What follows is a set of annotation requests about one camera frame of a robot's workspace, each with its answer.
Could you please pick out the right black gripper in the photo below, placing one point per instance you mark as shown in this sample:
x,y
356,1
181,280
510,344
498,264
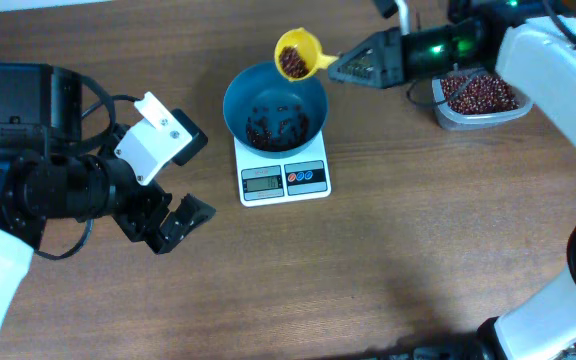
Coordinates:
x,y
393,58

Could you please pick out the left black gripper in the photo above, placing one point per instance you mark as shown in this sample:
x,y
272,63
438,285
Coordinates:
x,y
144,215

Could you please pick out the yellow measuring scoop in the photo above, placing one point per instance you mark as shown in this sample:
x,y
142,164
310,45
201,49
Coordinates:
x,y
309,48

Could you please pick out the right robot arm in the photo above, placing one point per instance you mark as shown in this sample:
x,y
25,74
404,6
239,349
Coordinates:
x,y
439,230

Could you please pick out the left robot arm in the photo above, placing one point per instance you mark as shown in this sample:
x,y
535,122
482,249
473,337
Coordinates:
x,y
64,155

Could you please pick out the white digital kitchen scale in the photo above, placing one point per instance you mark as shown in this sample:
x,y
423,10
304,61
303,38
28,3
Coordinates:
x,y
289,177

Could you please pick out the red beans in scoop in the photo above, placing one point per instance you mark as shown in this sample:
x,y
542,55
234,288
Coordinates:
x,y
292,64

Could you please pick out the teal plastic bowl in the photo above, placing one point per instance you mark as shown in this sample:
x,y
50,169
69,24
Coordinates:
x,y
262,85

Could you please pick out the red beans in bowl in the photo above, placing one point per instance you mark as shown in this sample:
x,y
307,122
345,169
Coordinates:
x,y
277,129

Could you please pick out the clear plastic bean container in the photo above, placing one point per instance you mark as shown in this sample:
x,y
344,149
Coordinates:
x,y
450,120

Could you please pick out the red beans in container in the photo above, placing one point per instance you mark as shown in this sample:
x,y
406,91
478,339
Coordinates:
x,y
485,94

